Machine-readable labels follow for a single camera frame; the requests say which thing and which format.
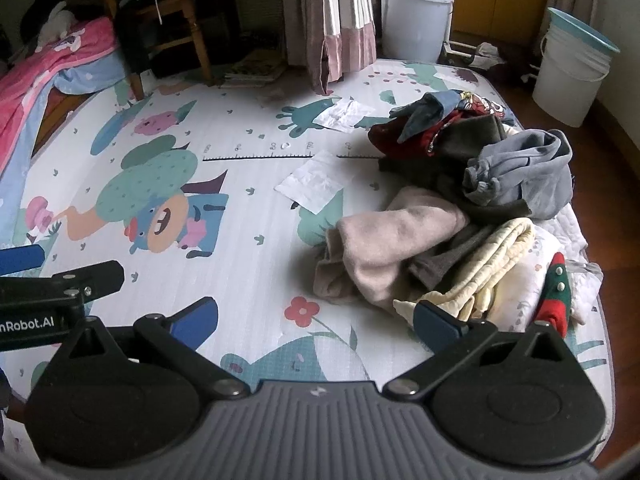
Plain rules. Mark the pink blue blanket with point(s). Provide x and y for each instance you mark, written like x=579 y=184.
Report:
x=84 y=62

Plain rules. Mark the pink striped curtain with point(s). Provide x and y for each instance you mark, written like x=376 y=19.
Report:
x=329 y=38

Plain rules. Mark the white crumpled paper sheet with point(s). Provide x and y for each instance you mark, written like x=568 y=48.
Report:
x=316 y=183

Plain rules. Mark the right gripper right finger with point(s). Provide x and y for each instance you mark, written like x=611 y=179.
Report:
x=454 y=344

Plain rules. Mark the pink knit sweater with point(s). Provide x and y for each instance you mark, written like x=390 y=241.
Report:
x=366 y=254

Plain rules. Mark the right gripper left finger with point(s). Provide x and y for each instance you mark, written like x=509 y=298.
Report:
x=173 y=343

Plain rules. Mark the grey hoodie garment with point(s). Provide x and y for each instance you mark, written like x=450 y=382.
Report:
x=524 y=175

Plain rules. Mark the white bucket teal lid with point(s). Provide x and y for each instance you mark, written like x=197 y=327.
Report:
x=575 y=60

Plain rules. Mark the cartoon print play mat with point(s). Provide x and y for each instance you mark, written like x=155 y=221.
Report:
x=179 y=189

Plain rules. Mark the stack of books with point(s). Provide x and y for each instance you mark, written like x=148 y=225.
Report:
x=257 y=69

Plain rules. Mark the white plant bucket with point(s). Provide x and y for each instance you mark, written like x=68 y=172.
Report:
x=414 y=30

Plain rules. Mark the white quilted garment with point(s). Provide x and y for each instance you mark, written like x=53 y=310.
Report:
x=516 y=296

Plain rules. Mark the small white paper far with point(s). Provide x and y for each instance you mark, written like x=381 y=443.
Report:
x=343 y=116

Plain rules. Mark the teal blue garment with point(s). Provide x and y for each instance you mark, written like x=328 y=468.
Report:
x=426 y=112

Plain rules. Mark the wooden chair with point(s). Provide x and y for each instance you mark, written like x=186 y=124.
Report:
x=146 y=28

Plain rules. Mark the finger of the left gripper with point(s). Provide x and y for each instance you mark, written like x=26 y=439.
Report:
x=90 y=282
x=18 y=259

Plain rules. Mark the dark red black garment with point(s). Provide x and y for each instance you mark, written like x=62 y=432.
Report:
x=437 y=157

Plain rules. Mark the red green christmas sock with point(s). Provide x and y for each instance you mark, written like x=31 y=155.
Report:
x=555 y=297

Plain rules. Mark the cream quilted garment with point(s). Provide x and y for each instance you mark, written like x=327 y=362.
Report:
x=473 y=288

